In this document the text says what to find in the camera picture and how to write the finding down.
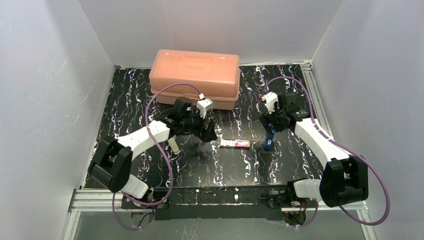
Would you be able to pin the red white staple box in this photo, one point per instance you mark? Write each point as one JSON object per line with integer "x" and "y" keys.
{"x": 235, "y": 143}

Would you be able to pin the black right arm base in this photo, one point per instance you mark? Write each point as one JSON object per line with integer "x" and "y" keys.
{"x": 277, "y": 199}

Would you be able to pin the aluminium front frame rail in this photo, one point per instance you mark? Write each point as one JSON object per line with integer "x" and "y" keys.
{"x": 102, "y": 200}

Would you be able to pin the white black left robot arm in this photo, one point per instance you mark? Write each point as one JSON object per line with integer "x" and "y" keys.
{"x": 112, "y": 160}

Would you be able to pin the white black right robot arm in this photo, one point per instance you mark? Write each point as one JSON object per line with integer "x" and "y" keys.
{"x": 345, "y": 177}

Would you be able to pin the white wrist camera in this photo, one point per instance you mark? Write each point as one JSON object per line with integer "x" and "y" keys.
{"x": 204, "y": 105}
{"x": 269, "y": 99}

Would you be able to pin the aluminium right frame rail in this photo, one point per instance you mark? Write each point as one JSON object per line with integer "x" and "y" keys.
{"x": 318, "y": 107}

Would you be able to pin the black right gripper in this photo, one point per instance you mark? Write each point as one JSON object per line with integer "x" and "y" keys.
{"x": 271, "y": 126}

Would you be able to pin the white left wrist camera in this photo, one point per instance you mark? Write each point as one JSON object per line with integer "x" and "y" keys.
{"x": 204, "y": 105}

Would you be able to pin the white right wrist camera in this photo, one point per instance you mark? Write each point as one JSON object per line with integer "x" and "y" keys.
{"x": 269, "y": 99}

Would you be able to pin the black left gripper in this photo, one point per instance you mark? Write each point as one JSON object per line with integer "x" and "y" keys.
{"x": 205, "y": 131}

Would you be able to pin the aluminium frame rail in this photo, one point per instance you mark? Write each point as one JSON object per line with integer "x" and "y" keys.
{"x": 318, "y": 107}
{"x": 102, "y": 200}

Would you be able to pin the pink translucent plastic storage box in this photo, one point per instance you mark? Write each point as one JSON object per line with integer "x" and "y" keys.
{"x": 177, "y": 73}

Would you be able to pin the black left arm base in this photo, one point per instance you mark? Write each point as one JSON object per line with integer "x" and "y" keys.
{"x": 152, "y": 199}

